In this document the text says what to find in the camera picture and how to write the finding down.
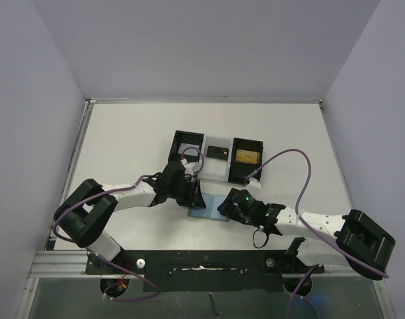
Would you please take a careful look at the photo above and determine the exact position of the black card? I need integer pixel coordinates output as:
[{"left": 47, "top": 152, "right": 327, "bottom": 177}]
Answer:
[{"left": 206, "top": 146, "right": 229, "bottom": 161}]

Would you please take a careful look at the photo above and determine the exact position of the gold card in bin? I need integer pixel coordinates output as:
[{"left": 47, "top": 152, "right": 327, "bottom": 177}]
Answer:
[{"left": 235, "top": 149, "right": 259, "bottom": 165}]

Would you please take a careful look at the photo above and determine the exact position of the black left bin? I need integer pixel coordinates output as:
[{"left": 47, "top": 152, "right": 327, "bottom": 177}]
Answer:
[{"left": 168, "top": 130, "right": 205, "bottom": 163}]

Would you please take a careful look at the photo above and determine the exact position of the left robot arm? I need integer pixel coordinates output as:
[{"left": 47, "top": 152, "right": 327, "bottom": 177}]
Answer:
[{"left": 53, "top": 159, "right": 206, "bottom": 261}]

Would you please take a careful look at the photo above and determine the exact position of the purple cable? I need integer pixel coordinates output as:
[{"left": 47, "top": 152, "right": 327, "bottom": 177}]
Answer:
[
  {"left": 244, "top": 150, "right": 391, "bottom": 279},
  {"left": 51, "top": 146, "right": 203, "bottom": 250}
]

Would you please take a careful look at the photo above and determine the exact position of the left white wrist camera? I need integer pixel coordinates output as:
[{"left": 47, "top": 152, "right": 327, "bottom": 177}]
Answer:
[{"left": 179, "top": 158, "right": 200, "bottom": 175}]

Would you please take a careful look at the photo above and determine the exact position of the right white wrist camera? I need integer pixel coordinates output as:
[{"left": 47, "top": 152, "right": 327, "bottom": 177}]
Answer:
[{"left": 245, "top": 177, "right": 262, "bottom": 190}]

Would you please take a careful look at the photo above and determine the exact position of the silver blue card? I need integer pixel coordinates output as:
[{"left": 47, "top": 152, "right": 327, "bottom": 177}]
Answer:
[{"left": 178, "top": 143, "right": 200, "bottom": 156}]

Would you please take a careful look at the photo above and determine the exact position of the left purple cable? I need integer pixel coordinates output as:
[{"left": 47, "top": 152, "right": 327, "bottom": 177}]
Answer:
[{"left": 51, "top": 146, "right": 203, "bottom": 250}]

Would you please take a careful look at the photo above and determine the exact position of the aluminium front rail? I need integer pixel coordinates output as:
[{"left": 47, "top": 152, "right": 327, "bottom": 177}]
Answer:
[{"left": 28, "top": 247, "right": 388, "bottom": 278}]

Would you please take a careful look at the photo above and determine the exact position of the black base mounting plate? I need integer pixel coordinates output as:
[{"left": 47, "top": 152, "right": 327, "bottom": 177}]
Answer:
[{"left": 85, "top": 249, "right": 323, "bottom": 293}]

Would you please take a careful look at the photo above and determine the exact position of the black right bin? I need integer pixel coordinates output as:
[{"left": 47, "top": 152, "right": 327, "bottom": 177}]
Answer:
[{"left": 227, "top": 138, "right": 263, "bottom": 185}]

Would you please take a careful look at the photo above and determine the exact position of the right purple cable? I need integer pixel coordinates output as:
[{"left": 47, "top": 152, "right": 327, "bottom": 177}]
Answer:
[{"left": 244, "top": 150, "right": 391, "bottom": 279}]

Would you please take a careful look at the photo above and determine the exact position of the white middle bin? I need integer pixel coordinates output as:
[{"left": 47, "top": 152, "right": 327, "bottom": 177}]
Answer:
[{"left": 198, "top": 134, "right": 233, "bottom": 183}]

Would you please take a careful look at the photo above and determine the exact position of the black bin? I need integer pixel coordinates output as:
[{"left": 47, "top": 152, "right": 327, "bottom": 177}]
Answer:
[
  {"left": 227, "top": 138, "right": 263, "bottom": 185},
  {"left": 168, "top": 130, "right": 205, "bottom": 163}
]

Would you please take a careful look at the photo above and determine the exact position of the green leather card holder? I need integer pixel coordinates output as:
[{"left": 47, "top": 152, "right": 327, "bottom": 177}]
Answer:
[{"left": 188, "top": 193, "right": 229, "bottom": 222}]

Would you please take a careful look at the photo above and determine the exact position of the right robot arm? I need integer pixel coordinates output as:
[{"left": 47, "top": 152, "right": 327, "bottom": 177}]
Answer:
[{"left": 217, "top": 188, "right": 396, "bottom": 280}]

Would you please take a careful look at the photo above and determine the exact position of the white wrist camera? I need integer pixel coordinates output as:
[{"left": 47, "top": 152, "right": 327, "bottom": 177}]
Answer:
[
  {"left": 245, "top": 177, "right": 262, "bottom": 190},
  {"left": 179, "top": 158, "right": 200, "bottom": 175}
]

